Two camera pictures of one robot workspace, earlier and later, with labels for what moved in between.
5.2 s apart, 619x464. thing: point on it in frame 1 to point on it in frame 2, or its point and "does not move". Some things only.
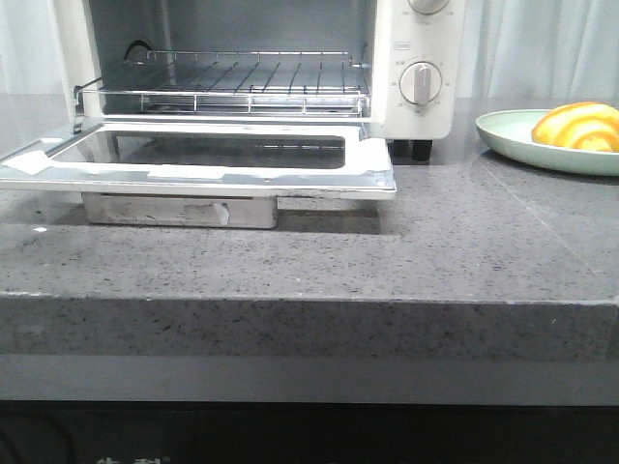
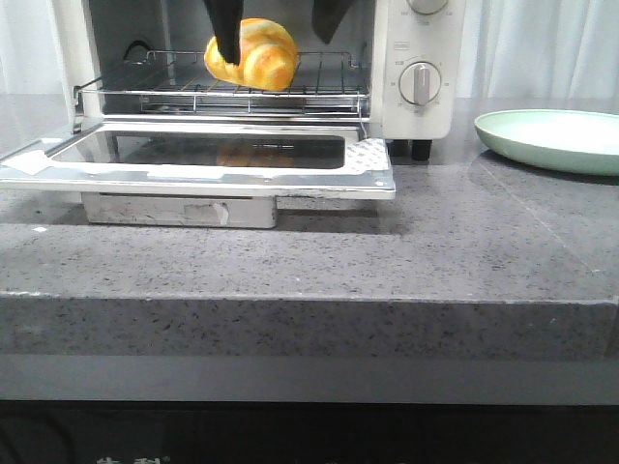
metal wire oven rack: [238, 82] does not move
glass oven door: [283, 159] does not move
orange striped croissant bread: [584, 125] to [269, 59]
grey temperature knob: [428, 7] does not move
